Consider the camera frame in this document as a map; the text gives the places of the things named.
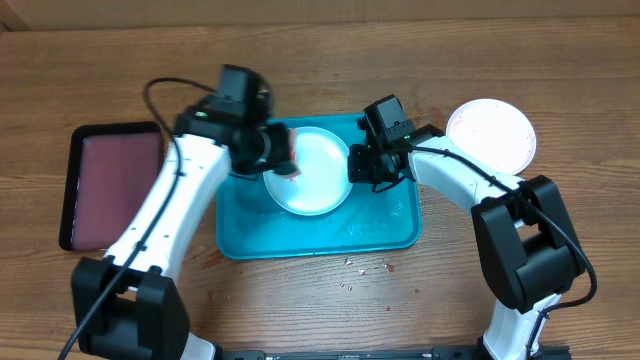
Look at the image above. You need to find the pink green sponge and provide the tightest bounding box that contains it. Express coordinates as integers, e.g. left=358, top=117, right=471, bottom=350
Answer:
left=280, top=129, right=300, bottom=179

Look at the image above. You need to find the light blue plate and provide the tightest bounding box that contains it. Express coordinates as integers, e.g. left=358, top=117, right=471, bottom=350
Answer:
left=263, top=126, right=352, bottom=216

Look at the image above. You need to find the white plate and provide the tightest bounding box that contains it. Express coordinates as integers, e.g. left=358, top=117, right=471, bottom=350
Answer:
left=446, top=98, right=537, bottom=175

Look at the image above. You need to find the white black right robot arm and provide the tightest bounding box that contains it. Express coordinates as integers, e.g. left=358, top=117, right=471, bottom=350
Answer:
left=348, top=95, right=597, bottom=359

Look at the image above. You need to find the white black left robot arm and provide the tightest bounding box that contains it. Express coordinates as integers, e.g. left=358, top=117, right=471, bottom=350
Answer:
left=59, top=64, right=299, bottom=359

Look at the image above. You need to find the blue plastic tray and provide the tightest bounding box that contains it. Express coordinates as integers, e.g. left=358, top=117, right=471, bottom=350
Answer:
left=215, top=113, right=423, bottom=261

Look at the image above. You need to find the black tray of reddish water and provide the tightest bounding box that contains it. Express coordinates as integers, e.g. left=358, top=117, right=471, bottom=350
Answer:
left=59, top=122, right=164, bottom=251

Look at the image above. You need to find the brown cardboard backdrop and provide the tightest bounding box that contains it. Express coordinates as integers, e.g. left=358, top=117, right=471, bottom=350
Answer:
left=1, top=0, right=639, bottom=31

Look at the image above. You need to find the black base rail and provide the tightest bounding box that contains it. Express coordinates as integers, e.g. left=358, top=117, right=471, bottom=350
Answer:
left=213, top=345, right=491, bottom=360

